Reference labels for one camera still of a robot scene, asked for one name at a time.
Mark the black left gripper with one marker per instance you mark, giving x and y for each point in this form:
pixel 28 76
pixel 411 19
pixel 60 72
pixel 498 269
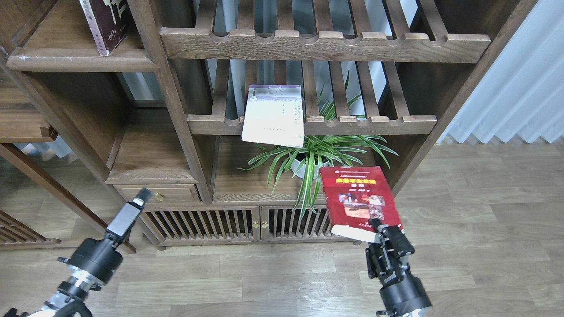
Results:
pixel 95 261

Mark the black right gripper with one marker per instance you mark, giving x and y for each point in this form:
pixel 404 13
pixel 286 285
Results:
pixel 387 257

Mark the red paperback book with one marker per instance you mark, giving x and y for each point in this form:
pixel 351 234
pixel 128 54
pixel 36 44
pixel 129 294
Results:
pixel 353 196

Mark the white purple book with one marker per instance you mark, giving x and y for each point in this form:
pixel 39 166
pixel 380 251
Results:
pixel 273 115

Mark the maroon book white characters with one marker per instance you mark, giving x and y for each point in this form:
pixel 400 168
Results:
pixel 108 21

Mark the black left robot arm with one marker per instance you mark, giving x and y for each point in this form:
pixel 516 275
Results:
pixel 65 302

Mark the brass drawer knob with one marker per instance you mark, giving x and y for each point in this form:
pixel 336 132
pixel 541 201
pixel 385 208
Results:
pixel 158 196

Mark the green spider plant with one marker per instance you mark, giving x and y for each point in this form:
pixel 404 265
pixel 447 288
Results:
pixel 317 151

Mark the white plant pot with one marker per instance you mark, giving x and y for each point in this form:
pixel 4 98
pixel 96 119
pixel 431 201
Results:
pixel 300 170

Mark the dark wooden bookshelf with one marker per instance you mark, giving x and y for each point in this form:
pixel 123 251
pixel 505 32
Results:
pixel 164 110

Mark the white pleated curtain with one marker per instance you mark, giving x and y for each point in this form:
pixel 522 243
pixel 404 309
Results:
pixel 522 94

